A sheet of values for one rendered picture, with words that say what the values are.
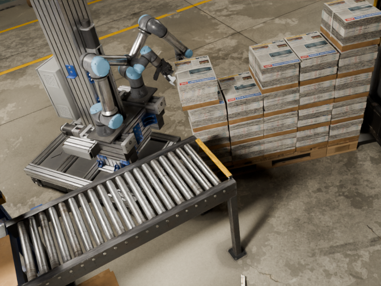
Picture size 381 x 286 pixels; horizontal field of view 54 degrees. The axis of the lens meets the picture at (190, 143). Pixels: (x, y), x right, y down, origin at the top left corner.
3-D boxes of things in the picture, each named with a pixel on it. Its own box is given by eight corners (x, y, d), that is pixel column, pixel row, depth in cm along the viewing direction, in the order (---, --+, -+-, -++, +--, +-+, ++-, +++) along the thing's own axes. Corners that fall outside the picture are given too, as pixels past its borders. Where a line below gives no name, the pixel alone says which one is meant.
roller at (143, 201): (130, 173, 253) (128, 169, 249) (159, 221, 220) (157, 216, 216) (124, 177, 251) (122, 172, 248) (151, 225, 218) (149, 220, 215)
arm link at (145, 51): (137, 53, 267) (143, 44, 269) (147, 63, 274) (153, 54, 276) (142, 53, 261) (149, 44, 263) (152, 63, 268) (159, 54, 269)
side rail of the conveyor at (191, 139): (195, 146, 274) (193, 134, 266) (199, 150, 271) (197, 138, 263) (13, 232, 238) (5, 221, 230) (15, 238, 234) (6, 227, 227)
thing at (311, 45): (283, 38, 298) (283, 37, 298) (317, 31, 299) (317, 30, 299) (300, 60, 271) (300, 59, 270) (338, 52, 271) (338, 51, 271)
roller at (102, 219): (94, 190, 246) (92, 185, 242) (118, 243, 213) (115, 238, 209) (87, 194, 244) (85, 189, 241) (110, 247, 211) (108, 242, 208)
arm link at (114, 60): (71, 66, 244) (127, 66, 282) (80, 71, 238) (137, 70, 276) (72, 49, 240) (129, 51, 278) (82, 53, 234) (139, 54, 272)
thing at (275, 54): (249, 47, 296) (249, 46, 295) (284, 40, 297) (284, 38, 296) (262, 70, 268) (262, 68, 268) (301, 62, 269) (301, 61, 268)
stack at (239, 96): (195, 155, 367) (182, 84, 312) (309, 130, 369) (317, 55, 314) (202, 183, 338) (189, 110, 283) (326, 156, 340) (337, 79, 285)
